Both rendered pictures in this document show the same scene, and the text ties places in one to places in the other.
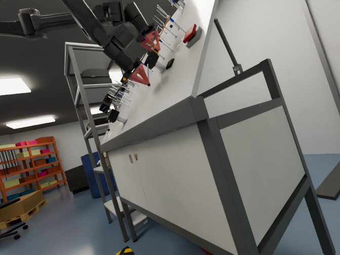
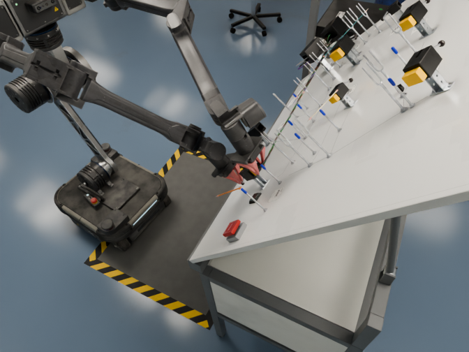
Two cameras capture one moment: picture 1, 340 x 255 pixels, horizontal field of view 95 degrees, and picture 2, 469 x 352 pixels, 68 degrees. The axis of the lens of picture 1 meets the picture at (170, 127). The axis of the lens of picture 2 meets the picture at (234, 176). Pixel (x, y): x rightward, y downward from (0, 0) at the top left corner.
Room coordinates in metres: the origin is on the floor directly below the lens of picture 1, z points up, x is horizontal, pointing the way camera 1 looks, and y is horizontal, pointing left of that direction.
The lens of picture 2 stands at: (0.33, -0.67, 2.00)
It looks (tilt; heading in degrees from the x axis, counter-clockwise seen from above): 50 degrees down; 66
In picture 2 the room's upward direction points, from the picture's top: 4 degrees counter-clockwise
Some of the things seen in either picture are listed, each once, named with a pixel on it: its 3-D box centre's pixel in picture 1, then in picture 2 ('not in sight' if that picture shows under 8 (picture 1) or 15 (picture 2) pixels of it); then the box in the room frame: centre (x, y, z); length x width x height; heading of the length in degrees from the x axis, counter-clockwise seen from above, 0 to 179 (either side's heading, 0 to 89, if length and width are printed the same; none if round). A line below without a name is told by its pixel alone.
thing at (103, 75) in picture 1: (93, 81); not in sight; (1.64, 0.63, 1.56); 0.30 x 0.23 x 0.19; 128
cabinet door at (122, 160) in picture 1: (125, 175); not in sight; (1.12, 0.41, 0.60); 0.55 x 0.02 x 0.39; 36
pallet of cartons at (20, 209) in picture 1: (16, 209); not in sight; (3.39, 3.70, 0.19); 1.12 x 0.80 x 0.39; 29
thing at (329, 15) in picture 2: (104, 123); (354, 21); (1.67, 0.66, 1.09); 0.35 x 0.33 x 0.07; 36
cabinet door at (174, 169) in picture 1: (166, 181); not in sight; (0.67, 0.08, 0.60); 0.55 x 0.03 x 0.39; 36
